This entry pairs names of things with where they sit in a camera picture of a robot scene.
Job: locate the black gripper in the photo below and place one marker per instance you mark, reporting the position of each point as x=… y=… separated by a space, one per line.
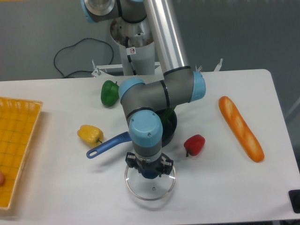
x=160 y=166

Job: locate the glass pot lid blue knob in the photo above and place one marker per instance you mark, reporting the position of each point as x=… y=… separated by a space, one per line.
x=148 y=186

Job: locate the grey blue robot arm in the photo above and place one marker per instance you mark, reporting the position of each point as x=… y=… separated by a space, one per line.
x=160 y=77

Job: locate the dark blue saucepan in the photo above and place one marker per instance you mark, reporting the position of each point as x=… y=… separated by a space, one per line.
x=107 y=145

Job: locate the red bell pepper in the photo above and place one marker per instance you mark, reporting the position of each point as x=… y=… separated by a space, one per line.
x=194 y=145

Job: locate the green scallion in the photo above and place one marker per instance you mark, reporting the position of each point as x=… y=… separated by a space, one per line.
x=167 y=114

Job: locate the yellow bell pepper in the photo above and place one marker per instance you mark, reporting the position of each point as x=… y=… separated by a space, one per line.
x=91 y=135

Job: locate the green bell pepper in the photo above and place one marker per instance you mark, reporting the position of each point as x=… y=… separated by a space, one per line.
x=109 y=93

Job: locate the orange baguette bread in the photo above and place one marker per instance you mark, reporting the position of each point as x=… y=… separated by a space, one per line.
x=240 y=129

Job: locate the yellow wicker basket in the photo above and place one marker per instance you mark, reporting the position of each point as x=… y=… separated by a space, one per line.
x=18 y=119

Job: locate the black corner device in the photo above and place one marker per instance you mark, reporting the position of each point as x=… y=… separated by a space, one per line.
x=294 y=196

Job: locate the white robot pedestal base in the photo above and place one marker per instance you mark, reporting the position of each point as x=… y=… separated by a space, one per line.
x=136 y=47

